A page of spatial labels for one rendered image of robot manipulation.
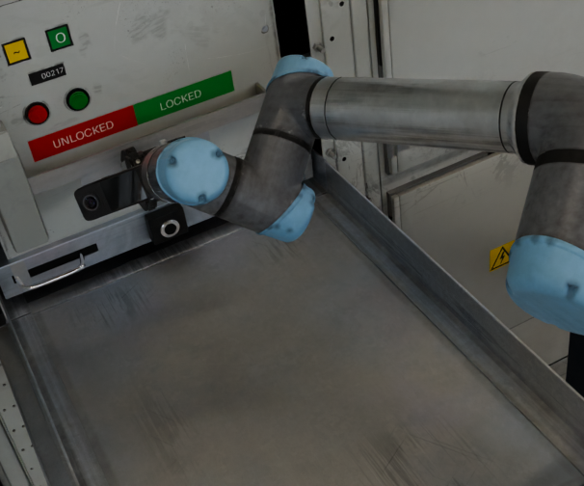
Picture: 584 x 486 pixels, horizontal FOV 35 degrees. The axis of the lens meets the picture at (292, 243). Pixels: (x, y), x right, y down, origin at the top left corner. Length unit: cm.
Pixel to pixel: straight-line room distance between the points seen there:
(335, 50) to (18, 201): 53
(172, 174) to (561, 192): 42
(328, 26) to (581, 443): 70
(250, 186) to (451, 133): 24
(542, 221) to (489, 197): 90
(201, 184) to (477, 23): 68
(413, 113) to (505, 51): 64
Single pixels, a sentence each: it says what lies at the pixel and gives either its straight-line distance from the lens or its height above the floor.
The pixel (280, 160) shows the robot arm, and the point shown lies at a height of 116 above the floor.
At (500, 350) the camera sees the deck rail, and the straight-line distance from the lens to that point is 126.
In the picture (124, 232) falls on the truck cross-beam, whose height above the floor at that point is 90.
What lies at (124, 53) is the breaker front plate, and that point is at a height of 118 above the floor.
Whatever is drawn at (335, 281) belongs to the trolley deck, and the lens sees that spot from 140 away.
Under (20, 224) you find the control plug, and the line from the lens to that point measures 131.
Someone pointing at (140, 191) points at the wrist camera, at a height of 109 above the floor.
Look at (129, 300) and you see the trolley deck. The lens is 145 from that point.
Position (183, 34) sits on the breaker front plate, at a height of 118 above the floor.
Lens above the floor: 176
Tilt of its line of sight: 38 degrees down
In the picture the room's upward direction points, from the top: 9 degrees counter-clockwise
